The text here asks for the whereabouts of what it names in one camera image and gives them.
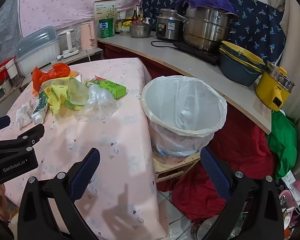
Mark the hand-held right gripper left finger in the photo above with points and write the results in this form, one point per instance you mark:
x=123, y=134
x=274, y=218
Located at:
x=86, y=170

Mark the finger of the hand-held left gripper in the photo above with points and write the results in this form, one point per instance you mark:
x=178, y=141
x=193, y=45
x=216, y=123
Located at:
x=0, y=124
x=27, y=136

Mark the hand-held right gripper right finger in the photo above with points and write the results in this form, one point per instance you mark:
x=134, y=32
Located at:
x=215, y=171

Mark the white tissue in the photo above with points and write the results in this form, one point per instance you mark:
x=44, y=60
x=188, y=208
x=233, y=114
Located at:
x=23, y=116

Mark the white green toothpaste tube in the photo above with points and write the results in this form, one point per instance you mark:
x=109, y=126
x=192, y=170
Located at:
x=40, y=110

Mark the yellow-green plastic bag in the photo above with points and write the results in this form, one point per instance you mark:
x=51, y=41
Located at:
x=55, y=97

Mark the orange plastic bag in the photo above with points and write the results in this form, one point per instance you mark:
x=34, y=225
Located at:
x=57, y=71

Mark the clear plastic wrap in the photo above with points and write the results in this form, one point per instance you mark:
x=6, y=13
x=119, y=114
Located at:
x=100, y=97

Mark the green cardboard box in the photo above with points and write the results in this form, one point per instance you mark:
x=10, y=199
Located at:
x=115, y=88

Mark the bin with white liner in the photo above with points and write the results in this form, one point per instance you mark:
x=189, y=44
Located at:
x=165, y=100

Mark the person's left hand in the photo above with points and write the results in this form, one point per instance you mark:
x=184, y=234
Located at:
x=2, y=201

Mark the red cloth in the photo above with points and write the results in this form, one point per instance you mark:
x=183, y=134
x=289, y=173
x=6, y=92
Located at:
x=240, y=150

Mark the wooden stool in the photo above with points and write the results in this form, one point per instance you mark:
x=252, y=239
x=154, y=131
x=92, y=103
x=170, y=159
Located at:
x=170, y=166

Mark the clear glass container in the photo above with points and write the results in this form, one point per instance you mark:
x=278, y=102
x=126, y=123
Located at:
x=207, y=227

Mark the white cup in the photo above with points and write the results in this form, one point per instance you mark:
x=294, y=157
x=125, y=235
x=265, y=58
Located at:
x=11, y=68

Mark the green cloth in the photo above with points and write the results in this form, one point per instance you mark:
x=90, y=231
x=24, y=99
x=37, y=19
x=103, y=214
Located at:
x=282, y=140

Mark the white dish box with lid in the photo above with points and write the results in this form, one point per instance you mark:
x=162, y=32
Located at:
x=37, y=55

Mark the grey mesh net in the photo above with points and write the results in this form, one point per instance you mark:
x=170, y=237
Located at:
x=5, y=30

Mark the yellow electric pot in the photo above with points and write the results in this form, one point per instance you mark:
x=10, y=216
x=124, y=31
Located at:
x=267, y=87

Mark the dark blue basin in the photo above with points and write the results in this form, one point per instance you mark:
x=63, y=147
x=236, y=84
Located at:
x=235, y=73

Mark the black induction cooker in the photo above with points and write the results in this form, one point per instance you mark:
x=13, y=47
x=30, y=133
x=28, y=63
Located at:
x=205, y=56

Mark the pink electric kettle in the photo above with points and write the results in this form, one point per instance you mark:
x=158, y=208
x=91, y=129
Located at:
x=87, y=36

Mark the yellow basin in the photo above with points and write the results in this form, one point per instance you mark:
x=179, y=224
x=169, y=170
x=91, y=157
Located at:
x=240, y=52

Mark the green tin can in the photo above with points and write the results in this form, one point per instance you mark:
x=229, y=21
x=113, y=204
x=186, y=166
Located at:
x=106, y=28

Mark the pink dotted curtain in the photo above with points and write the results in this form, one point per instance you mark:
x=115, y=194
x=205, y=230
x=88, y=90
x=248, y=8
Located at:
x=65, y=2

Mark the large steel steamer pot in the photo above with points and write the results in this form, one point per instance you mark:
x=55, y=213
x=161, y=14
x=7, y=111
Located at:
x=205, y=30

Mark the small clear food container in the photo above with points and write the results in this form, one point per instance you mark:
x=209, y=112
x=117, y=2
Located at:
x=124, y=32

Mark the beige curtain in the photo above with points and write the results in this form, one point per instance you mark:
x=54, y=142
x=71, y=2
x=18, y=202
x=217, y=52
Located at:
x=297, y=55

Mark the beige cardboard box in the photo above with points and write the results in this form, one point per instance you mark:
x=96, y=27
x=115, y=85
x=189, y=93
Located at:
x=105, y=10

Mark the small steel pot with lid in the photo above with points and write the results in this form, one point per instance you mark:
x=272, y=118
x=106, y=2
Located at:
x=140, y=31

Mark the yellow label jar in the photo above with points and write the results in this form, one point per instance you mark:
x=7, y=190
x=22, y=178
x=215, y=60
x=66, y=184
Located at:
x=126, y=24

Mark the steel rice cooker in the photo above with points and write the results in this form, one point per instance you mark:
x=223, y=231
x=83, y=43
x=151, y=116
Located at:
x=168, y=27

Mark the navy printed cloth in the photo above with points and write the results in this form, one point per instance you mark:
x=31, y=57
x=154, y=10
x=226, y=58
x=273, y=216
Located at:
x=260, y=25

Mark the white pump bottle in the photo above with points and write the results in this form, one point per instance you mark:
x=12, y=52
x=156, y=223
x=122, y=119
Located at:
x=148, y=21

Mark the brown sauce bottle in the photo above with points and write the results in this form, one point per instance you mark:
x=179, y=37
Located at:
x=141, y=18

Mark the dark sauce bottle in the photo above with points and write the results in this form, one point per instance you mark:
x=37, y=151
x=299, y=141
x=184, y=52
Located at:
x=135, y=15

